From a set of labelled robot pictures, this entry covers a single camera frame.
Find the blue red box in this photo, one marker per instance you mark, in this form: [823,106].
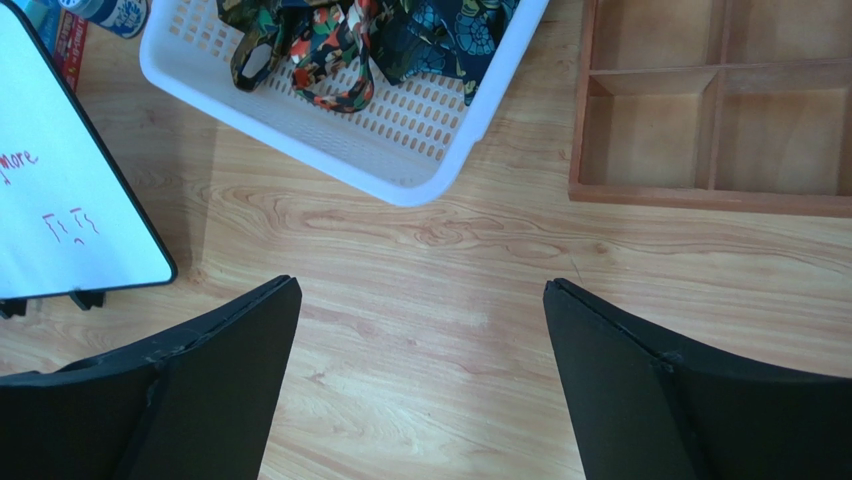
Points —
[62,33]

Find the blue white bottle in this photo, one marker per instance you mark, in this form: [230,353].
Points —
[124,18]

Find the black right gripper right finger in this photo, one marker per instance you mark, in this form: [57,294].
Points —
[646,402]

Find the white plastic basket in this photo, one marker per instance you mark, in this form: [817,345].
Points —
[406,147]

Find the wooden compartment tray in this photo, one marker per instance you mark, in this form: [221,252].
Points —
[727,105]

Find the white whiteboard black frame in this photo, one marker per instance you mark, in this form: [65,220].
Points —
[70,223]

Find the dark blue patterned tie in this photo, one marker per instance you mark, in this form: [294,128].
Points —
[452,38]

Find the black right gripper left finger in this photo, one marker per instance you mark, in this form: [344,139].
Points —
[194,401]

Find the red floral tie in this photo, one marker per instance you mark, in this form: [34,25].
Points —
[319,37]

